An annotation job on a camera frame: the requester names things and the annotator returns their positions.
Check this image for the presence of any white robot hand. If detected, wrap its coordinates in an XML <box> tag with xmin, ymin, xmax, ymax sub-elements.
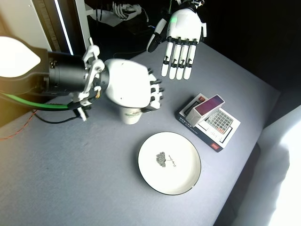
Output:
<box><xmin>103</xmin><ymin>58</ymin><xmax>165</xmax><ymax>113</ymax></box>
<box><xmin>146</xmin><ymin>7</ymin><xmax>208</xmax><ymax>81</ymax></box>

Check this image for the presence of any white paper cup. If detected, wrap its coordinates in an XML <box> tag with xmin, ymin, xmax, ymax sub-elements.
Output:
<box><xmin>119</xmin><ymin>106</ymin><xmax>143</xmax><ymax>125</ymax></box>

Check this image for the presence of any small maroon-topped box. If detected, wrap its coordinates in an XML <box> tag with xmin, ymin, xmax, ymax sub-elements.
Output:
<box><xmin>185</xmin><ymin>94</ymin><xmax>226</xmax><ymax>128</ymax></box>

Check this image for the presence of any spare white robot hand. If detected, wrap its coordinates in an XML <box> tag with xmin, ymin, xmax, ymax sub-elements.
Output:
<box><xmin>111</xmin><ymin>1</ymin><xmax>143</xmax><ymax>21</ymax></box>

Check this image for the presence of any white calculator box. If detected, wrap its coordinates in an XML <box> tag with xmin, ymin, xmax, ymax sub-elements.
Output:
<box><xmin>175</xmin><ymin>93</ymin><xmax>242</xmax><ymax>153</ymax></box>

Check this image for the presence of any white plate with leaf print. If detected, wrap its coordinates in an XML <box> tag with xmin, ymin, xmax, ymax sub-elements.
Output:
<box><xmin>137</xmin><ymin>131</ymin><xmax>202</xmax><ymax>196</ymax></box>

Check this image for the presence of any white sheet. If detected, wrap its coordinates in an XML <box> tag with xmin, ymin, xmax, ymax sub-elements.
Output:
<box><xmin>89</xmin><ymin>8</ymin><xmax>129</xmax><ymax>28</ymax></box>

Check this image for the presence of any grey table cloth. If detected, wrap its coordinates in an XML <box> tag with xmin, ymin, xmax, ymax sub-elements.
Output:
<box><xmin>0</xmin><ymin>32</ymin><xmax>282</xmax><ymax>226</ymax></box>

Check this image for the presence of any white cabinet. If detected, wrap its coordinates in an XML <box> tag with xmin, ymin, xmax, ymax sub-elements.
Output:
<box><xmin>0</xmin><ymin>0</ymin><xmax>95</xmax><ymax>57</ymax></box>

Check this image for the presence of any thin black cable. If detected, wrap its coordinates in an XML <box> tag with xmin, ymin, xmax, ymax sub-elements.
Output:
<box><xmin>113</xmin><ymin>48</ymin><xmax>148</xmax><ymax>66</ymax></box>

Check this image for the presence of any thin red wire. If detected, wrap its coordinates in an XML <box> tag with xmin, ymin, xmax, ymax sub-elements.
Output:
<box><xmin>0</xmin><ymin>109</ymin><xmax>38</xmax><ymax>140</ymax></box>

